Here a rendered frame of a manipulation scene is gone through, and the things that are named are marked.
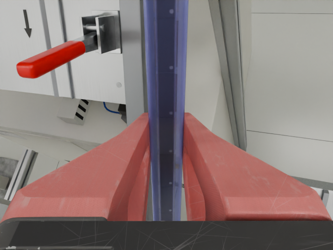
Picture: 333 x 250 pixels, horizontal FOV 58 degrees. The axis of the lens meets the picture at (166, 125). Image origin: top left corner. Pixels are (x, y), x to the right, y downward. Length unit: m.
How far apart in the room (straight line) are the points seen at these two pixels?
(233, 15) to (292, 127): 0.86
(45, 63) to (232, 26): 0.38
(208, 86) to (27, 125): 0.47
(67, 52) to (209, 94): 0.48
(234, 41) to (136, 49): 0.33
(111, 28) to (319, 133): 1.12
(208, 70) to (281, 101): 0.69
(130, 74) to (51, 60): 0.08
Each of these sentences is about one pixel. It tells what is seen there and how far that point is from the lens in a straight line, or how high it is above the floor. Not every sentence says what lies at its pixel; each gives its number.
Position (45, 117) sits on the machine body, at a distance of 0.83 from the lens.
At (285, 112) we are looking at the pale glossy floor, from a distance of 1.34.
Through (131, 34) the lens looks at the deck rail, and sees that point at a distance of 0.27.
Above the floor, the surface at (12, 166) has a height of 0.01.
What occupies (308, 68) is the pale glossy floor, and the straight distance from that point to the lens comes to 1.44.
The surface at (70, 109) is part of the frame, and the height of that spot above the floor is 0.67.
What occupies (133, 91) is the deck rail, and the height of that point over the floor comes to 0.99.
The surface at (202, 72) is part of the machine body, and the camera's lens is 0.71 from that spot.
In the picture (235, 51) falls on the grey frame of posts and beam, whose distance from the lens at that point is 0.60.
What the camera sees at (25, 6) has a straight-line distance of 0.35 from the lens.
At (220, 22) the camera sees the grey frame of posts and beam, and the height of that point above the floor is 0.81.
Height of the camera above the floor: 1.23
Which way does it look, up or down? 64 degrees down
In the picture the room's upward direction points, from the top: 36 degrees counter-clockwise
